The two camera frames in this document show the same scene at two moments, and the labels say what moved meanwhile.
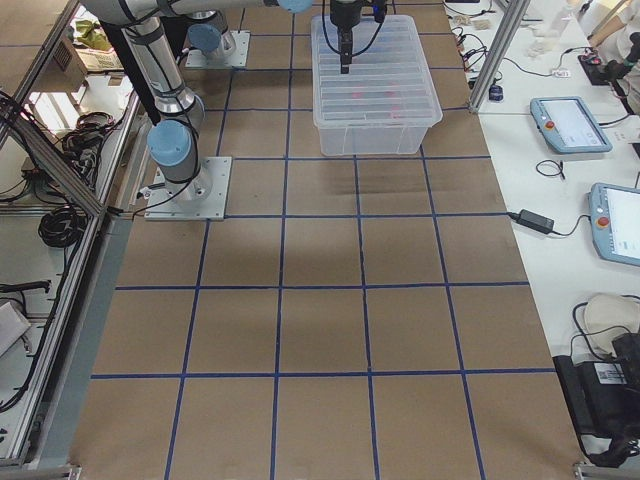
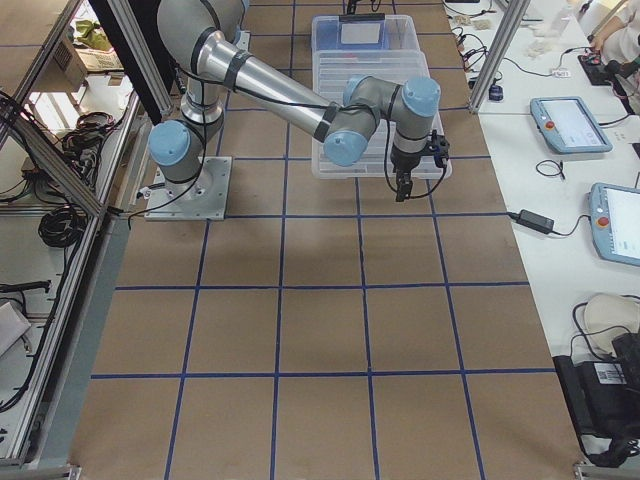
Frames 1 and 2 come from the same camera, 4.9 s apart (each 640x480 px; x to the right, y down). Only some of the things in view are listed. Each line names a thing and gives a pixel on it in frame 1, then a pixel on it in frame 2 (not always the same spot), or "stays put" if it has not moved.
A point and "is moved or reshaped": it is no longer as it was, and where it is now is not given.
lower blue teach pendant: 615,221 stays put
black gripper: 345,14 → 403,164
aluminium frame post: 514,11 stays put
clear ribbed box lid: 389,84 is moved or reshaped
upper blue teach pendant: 568,125 stays put
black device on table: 604,398 stays put
